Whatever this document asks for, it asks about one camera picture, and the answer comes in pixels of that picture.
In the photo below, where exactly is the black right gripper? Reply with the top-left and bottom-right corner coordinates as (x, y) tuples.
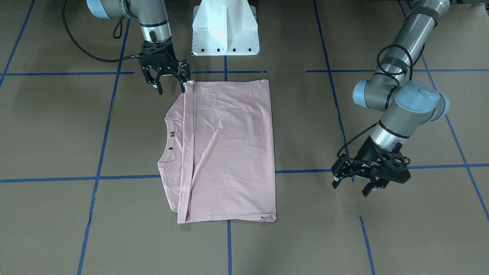
(138, 38), (191, 95)

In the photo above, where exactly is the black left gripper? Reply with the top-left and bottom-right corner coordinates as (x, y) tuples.
(331, 137), (411, 197)

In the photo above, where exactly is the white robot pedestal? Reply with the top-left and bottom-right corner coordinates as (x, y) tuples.
(191, 0), (260, 56)

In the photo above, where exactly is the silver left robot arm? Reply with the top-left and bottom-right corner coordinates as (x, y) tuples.
(332, 0), (454, 196)

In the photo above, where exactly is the pink printed t-shirt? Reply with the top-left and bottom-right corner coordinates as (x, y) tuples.
(157, 79), (277, 225)

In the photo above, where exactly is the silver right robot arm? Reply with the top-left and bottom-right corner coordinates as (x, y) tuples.
(87, 0), (191, 95)

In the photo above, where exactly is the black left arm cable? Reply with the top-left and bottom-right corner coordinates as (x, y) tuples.
(336, 44), (414, 159)

